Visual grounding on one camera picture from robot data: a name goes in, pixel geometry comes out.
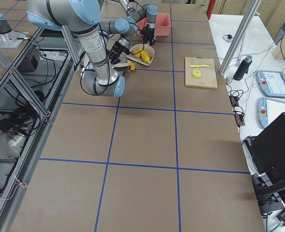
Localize aluminium frame post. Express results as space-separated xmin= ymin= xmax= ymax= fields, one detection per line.
xmin=219 ymin=0 xmax=262 ymax=76

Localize bamboo cutting board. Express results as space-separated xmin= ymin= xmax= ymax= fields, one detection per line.
xmin=185 ymin=57 xmax=218 ymax=89

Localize yellow plastic knife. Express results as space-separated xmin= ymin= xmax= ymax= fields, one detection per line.
xmin=189 ymin=64 xmax=211 ymax=68

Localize beige plastic dustpan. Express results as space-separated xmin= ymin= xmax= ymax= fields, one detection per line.
xmin=126 ymin=43 xmax=155 ymax=67

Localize yellow toy corn cob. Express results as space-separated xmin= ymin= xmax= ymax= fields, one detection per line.
xmin=140 ymin=50 xmax=151 ymax=64

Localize black water bottle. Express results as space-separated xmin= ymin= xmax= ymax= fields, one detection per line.
xmin=233 ymin=55 xmax=253 ymax=81

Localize brown toy potato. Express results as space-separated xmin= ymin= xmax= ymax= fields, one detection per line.
xmin=132 ymin=48 xmax=142 ymax=58

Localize yellow toy ginger root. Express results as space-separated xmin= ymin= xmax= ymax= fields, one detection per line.
xmin=127 ymin=60 xmax=135 ymax=71

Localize teach pendant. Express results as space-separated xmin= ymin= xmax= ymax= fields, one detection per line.
xmin=258 ymin=97 xmax=285 ymax=128
xmin=256 ymin=70 xmax=285 ymax=99

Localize lower teach pendant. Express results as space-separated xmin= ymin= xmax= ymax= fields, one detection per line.
xmin=258 ymin=97 xmax=285 ymax=128

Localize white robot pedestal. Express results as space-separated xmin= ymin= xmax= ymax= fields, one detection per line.
xmin=80 ymin=60 xmax=92 ymax=78

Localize pink plastic bin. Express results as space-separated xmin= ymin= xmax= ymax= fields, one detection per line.
xmin=136 ymin=14 xmax=171 ymax=37

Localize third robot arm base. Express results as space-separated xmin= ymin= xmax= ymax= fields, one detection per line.
xmin=0 ymin=14 xmax=29 ymax=49

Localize yellow lemon slices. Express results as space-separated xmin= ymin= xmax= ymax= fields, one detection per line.
xmin=192 ymin=70 xmax=201 ymax=78

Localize beige hand brush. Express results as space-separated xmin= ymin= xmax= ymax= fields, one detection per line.
xmin=112 ymin=63 xmax=129 ymax=72

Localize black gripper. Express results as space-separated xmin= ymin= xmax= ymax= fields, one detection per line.
xmin=109 ymin=41 xmax=130 ymax=63
xmin=142 ymin=28 xmax=157 ymax=45

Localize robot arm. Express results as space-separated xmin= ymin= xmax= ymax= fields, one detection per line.
xmin=27 ymin=0 xmax=145 ymax=97
xmin=118 ymin=0 xmax=158 ymax=46

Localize upper teach pendant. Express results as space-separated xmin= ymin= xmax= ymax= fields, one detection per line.
xmin=256 ymin=70 xmax=285 ymax=99

